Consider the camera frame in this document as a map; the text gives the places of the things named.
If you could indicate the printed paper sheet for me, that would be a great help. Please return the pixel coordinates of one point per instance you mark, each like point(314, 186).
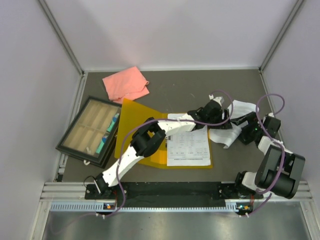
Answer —
point(228, 136)
point(188, 148)

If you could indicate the black framed wooden tray box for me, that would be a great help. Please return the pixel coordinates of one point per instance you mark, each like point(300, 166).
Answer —
point(91, 136)

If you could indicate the yellow plastic folder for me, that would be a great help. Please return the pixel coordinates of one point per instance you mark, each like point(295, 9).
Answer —
point(134, 114)

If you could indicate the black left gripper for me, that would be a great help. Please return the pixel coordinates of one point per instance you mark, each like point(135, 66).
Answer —
point(226, 125)

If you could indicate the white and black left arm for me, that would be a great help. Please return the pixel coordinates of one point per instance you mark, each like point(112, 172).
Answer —
point(148, 137)

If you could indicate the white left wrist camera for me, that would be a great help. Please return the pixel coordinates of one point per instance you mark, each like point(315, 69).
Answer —
point(218, 99)

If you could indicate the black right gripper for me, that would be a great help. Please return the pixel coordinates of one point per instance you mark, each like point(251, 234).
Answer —
point(252, 120)

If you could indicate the aluminium frame rail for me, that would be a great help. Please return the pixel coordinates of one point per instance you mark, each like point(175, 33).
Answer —
point(55, 186)

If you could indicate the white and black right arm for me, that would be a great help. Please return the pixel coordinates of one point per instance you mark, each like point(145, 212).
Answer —
point(280, 170)

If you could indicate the pink folded cloth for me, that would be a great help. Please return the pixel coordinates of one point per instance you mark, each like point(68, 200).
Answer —
point(127, 84)

